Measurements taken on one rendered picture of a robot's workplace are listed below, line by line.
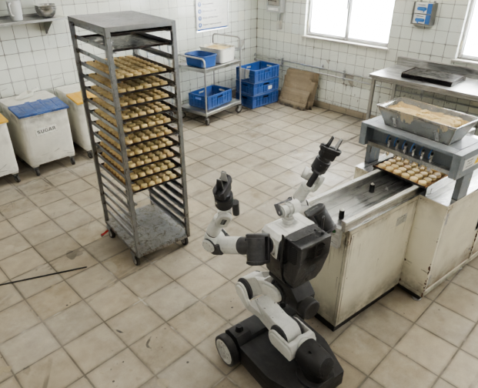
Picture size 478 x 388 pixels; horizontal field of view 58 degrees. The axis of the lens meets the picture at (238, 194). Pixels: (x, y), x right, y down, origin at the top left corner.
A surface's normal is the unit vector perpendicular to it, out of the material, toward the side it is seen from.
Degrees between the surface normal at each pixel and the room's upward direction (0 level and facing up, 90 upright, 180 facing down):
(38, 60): 90
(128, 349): 0
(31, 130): 92
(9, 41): 90
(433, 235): 90
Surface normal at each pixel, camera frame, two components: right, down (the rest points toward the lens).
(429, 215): -0.79, 0.30
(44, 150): 0.67, 0.39
